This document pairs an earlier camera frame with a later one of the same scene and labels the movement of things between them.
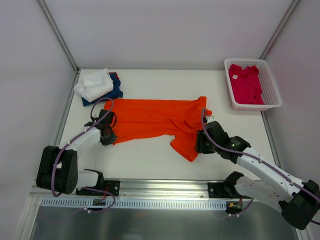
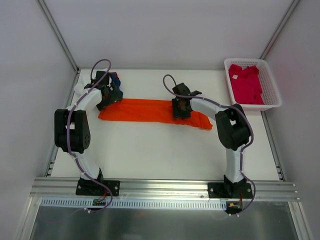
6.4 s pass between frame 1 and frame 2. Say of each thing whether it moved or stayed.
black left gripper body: moved
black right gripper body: moved
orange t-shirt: moved
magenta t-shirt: stayed
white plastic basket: stayed
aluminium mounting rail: stayed
